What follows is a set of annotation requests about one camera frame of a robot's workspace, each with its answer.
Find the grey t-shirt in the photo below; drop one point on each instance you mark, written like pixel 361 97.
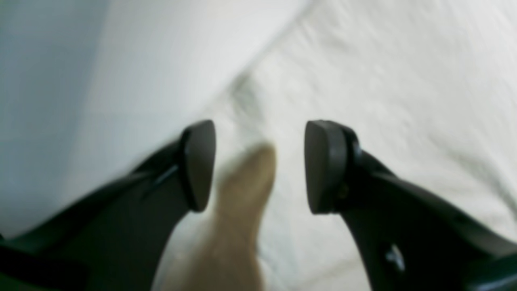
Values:
pixel 429 86

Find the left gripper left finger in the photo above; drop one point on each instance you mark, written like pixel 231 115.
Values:
pixel 114 238

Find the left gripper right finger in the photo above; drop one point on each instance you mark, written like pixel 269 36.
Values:
pixel 409 239

